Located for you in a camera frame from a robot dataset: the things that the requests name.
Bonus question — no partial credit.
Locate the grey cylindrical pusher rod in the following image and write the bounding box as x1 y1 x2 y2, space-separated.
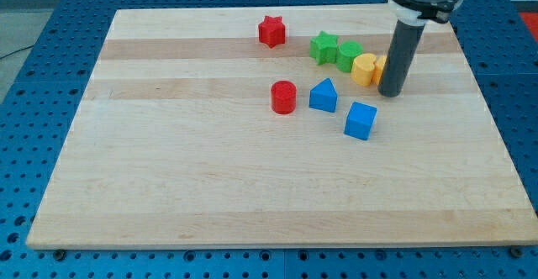
377 21 425 97

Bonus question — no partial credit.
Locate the green star block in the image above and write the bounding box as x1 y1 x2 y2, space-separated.
309 31 339 65

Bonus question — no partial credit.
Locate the red star block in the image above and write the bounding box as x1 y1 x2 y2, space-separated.
258 16 286 48

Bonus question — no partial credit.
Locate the yellow block behind rod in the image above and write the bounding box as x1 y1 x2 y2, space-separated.
372 55 387 86

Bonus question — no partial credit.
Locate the yellow heart block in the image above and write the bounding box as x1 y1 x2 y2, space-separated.
351 53 377 87

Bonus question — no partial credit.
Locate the green cylinder block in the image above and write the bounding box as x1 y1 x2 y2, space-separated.
335 40 363 72

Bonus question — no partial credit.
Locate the blue cube block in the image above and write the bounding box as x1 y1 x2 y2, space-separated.
344 102 377 140

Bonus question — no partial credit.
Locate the blue triangle block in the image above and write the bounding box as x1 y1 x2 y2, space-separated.
309 78 338 113

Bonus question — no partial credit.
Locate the red cylinder block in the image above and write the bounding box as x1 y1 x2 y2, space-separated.
271 81 297 114

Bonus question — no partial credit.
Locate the light wooden board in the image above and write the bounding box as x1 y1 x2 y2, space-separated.
26 4 537 250

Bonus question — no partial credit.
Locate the black cable on floor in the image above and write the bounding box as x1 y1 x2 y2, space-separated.
0 43 35 61

